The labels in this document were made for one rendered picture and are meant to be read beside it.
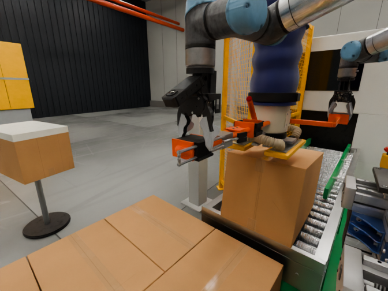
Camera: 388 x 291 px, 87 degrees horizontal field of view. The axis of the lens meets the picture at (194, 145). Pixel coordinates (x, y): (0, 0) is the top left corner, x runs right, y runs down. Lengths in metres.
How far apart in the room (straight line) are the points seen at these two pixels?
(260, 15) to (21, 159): 1.88
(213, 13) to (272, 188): 0.84
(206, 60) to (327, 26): 9.60
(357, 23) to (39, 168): 9.85
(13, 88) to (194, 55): 7.34
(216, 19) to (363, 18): 9.61
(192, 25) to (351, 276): 0.63
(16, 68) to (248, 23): 7.51
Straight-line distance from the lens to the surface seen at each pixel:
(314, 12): 0.55
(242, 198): 1.18
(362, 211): 1.02
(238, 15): 0.46
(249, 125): 0.81
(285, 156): 0.92
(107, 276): 1.15
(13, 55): 7.81
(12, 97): 7.72
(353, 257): 0.63
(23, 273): 1.34
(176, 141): 0.54
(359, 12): 10.08
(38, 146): 2.06
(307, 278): 1.26
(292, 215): 1.12
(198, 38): 0.53
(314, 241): 1.41
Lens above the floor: 1.36
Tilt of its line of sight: 16 degrees down
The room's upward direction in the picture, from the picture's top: straight up
